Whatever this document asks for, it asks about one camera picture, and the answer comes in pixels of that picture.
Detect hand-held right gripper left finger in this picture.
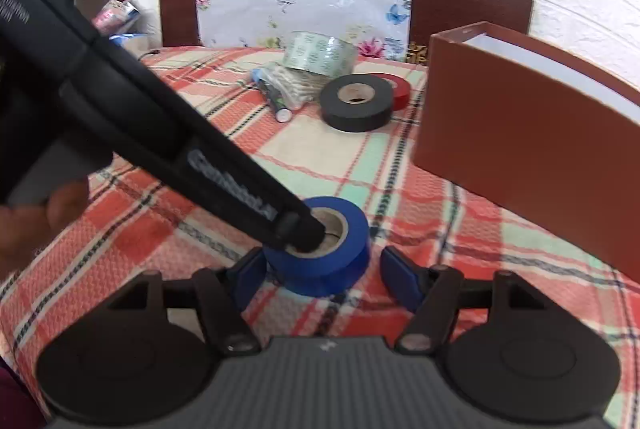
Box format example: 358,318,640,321
107,248,268,356

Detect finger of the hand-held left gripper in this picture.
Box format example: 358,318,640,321
165,101,327,255

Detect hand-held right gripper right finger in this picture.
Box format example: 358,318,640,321
380,246,546,352

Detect blue tape roll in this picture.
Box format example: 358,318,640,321
262,196,372,297

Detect brown cardboard box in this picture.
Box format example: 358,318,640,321
411,22,640,285

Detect red tape roll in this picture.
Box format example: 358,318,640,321
367,72,412,112

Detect person's left hand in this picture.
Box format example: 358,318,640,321
0,181,91,282

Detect colourful packets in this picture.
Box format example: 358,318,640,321
92,0,143,34

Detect plaid tablecloth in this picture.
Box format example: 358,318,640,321
0,44,640,429

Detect bag of cotton swabs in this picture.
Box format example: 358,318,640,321
250,61,333,110

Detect black tape roll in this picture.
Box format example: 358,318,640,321
319,74,394,134

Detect clear printed packing tape roll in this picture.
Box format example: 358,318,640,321
281,30,357,77

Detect small gold ornate object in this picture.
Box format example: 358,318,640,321
406,41,431,66

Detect person's maroon clothing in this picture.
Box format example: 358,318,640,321
0,356,43,429

